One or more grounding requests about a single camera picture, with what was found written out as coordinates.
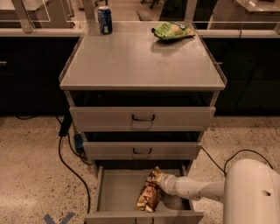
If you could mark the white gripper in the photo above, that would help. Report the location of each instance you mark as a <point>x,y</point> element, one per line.
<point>168,183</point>

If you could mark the brown chip bag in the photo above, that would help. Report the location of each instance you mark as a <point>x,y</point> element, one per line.
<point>150,194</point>

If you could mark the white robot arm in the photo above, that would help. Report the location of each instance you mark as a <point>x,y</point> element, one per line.
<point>250,192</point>

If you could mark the grey middle drawer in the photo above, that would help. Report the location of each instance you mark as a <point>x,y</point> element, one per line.
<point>141,150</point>

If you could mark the grey drawer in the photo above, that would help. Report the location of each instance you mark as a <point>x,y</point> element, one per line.
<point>142,118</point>
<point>141,150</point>
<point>116,197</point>

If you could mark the grey bottom drawer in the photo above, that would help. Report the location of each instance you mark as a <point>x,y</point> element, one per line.
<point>116,197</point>

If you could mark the grey drawer cabinet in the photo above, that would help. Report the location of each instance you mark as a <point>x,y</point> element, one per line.
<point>132,68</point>

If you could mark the grey top drawer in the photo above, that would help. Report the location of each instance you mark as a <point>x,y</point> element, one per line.
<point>142,118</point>

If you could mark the green chip bag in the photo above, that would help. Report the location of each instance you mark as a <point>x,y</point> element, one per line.
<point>172,31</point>

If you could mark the blue box on floor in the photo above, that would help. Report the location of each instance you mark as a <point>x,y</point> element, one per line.
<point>78,142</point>

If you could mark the black power plug block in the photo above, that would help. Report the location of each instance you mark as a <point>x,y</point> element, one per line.
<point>65,126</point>

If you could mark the blue soda can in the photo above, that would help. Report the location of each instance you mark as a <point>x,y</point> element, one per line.
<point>105,20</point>

